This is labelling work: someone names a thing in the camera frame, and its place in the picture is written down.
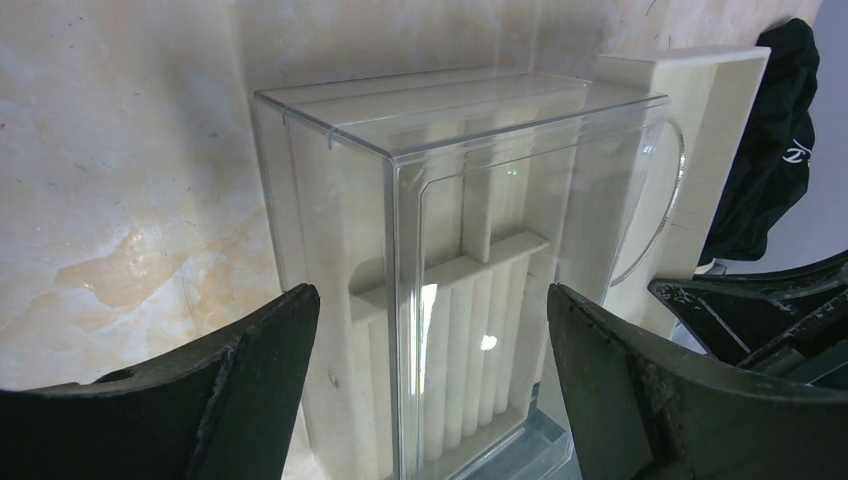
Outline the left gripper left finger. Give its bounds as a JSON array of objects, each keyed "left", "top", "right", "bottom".
[{"left": 1, "top": 284, "right": 320, "bottom": 479}]

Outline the silver wire bangle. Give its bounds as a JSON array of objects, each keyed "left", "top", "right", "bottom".
[{"left": 609, "top": 118, "right": 687, "bottom": 287}]

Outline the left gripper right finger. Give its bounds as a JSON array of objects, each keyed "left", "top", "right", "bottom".
[{"left": 547, "top": 284, "right": 847, "bottom": 479}]

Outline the beige slotted ring tray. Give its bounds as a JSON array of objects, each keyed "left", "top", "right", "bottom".
[{"left": 287, "top": 100, "right": 574, "bottom": 479}]

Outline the black cloth with print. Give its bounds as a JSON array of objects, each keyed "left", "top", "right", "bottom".
[{"left": 698, "top": 18, "right": 820, "bottom": 266}]

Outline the clear plastic box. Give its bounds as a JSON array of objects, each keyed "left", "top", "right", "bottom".
[{"left": 252, "top": 67, "right": 670, "bottom": 479}]

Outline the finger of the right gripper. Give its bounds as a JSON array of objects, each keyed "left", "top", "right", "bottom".
[{"left": 648, "top": 252, "right": 847, "bottom": 391}]

